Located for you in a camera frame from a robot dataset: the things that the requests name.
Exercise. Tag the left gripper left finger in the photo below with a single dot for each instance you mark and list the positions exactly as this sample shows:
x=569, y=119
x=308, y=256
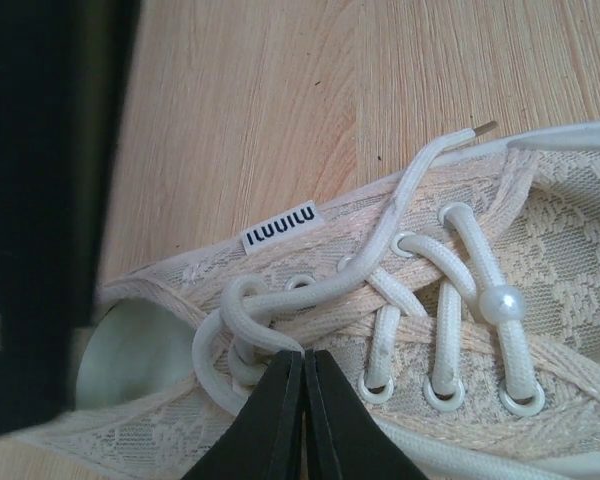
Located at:
x=264, y=441

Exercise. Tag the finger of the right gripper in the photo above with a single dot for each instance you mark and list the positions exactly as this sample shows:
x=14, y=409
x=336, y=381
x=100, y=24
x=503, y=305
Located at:
x=64, y=68

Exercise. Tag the white lace sneaker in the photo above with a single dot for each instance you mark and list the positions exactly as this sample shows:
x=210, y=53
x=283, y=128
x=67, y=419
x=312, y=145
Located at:
x=460, y=298

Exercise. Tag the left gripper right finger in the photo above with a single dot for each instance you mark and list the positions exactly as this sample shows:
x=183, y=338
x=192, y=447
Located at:
x=343, y=441

